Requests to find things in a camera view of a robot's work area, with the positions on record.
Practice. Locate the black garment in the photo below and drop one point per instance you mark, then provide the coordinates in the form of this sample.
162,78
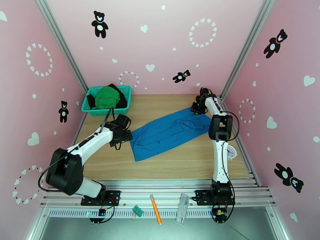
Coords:
122,103

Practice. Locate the green ribbed shirt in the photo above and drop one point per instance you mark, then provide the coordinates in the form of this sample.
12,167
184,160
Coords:
106,98

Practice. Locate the blue t-shirt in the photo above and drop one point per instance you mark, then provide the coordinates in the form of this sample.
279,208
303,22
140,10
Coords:
162,136

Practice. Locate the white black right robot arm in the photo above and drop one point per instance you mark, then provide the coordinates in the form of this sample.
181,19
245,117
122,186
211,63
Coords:
220,156

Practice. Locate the teal plastic laundry basket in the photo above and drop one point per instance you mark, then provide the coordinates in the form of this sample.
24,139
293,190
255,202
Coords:
100,112

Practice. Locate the small white alarm clock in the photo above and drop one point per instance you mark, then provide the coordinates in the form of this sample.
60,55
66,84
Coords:
231,151

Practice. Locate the green binder clip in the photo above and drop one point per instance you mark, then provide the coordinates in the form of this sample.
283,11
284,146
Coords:
137,211

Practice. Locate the small black circuit board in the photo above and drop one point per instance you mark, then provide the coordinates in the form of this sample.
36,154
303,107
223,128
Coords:
102,212

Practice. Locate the orange pen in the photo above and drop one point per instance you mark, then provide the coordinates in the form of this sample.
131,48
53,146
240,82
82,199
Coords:
155,209

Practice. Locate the clear plastic case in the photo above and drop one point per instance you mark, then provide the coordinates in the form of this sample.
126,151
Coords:
182,208

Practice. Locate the yellow black power connector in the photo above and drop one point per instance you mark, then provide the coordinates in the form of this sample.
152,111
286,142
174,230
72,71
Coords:
220,214

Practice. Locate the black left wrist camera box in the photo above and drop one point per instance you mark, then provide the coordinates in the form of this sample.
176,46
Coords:
123,121

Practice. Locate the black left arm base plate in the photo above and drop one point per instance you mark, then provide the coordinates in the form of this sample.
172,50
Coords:
113,195

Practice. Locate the aluminium rail base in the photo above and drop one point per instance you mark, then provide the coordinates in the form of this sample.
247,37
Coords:
155,189

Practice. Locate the aluminium frame post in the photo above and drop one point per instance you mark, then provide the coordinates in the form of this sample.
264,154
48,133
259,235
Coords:
246,46
63,46

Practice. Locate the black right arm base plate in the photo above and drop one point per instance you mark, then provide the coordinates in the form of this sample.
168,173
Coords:
200,196

